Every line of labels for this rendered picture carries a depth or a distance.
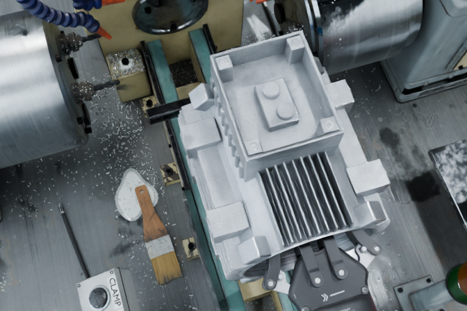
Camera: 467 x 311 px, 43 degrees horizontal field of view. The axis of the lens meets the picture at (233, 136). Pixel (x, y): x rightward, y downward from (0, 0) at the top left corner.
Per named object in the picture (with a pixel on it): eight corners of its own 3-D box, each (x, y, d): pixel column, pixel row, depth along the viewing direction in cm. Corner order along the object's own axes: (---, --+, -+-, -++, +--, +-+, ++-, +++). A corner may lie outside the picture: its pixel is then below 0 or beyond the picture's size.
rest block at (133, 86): (114, 80, 130) (104, 52, 119) (144, 71, 131) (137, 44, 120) (121, 103, 128) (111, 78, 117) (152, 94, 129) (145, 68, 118)
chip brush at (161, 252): (128, 191, 120) (128, 189, 120) (151, 182, 121) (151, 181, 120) (159, 287, 113) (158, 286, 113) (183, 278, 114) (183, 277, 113)
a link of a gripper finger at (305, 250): (319, 284, 62) (306, 289, 62) (282, 185, 64) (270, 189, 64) (327, 283, 58) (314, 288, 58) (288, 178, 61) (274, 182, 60)
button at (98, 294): (92, 291, 88) (85, 291, 87) (109, 284, 88) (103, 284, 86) (96, 311, 87) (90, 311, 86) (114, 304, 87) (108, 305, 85)
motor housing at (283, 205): (183, 148, 80) (169, 82, 62) (315, 110, 82) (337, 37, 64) (226, 292, 72) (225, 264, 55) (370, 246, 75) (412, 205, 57)
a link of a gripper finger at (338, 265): (336, 280, 58) (349, 277, 58) (301, 173, 61) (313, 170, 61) (326, 282, 62) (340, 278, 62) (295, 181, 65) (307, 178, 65)
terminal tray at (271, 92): (208, 88, 66) (206, 55, 59) (297, 63, 67) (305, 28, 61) (241, 185, 62) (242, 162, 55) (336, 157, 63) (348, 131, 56)
